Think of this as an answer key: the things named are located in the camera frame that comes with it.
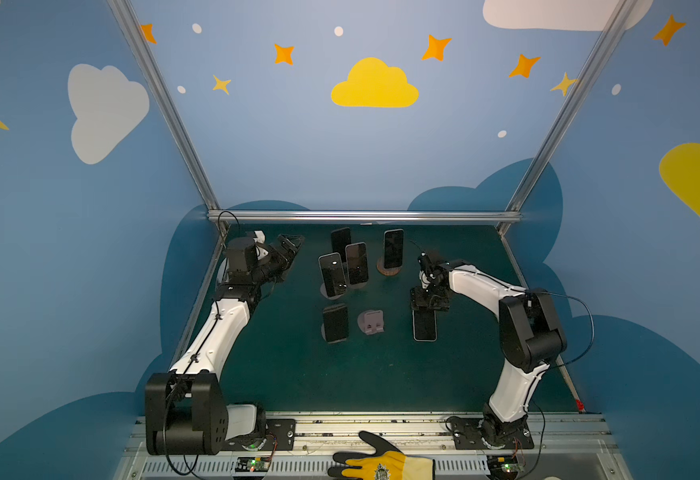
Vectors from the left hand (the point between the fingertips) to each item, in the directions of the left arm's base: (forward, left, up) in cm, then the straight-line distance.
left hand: (304, 248), depth 80 cm
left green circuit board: (-46, +10, -27) cm, 54 cm away
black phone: (-15, -9, -15) cm, 23 cm away
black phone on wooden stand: (+12, -27, -14) cm, 33 cm away
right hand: (-3, -37, -23) cm, 44 cm away
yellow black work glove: (-46, -22, -24) cm, 56 cm away
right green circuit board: (-46, -51, -27) cm, 74 cm away
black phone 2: (+16, -9, -13) cm, 22 cm away
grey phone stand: (-11, -19, -21) cm, 31 cm away
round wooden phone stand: (+11, -26, -25) cm, 38 cm away
